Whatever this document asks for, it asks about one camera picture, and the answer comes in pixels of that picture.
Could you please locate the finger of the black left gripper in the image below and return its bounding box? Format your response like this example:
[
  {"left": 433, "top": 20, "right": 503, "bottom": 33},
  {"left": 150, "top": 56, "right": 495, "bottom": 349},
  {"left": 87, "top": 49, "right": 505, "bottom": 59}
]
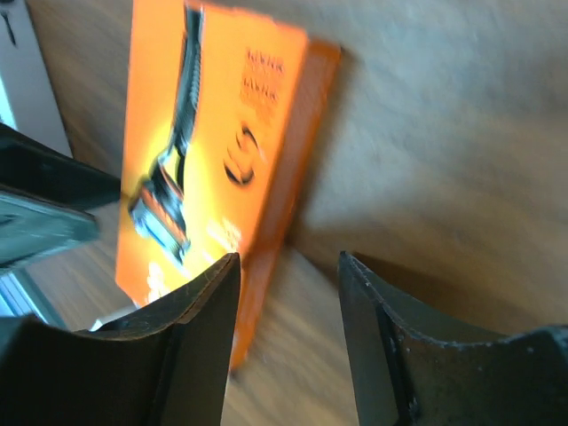
[{"left": 1, "top": 124, "right": 121, "bottom": 271}]

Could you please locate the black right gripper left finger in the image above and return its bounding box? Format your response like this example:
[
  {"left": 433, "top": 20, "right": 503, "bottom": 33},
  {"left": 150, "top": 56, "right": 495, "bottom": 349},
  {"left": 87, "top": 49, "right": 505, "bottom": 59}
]
[{"left": 1, "top": 254, "right": 241, "bottom": 425}]

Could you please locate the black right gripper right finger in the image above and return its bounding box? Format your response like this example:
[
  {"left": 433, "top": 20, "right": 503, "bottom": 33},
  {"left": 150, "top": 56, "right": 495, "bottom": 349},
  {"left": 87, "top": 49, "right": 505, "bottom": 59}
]
[{"left": 337, "top": 252, "right": 567, "bottom": 425}]

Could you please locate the orange Gillette razor box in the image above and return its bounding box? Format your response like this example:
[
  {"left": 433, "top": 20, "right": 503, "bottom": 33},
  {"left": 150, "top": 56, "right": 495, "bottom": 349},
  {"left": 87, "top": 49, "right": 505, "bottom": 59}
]
[{"left": 115, "top": 1, "right": 342, "bottom": 369}]

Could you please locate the grey white razor box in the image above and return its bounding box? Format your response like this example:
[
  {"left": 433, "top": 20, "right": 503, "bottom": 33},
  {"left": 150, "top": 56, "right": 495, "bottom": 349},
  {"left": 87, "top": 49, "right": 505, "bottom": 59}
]
[{"left": 1, "top": 1, "right": 73, "bottom": 157}]

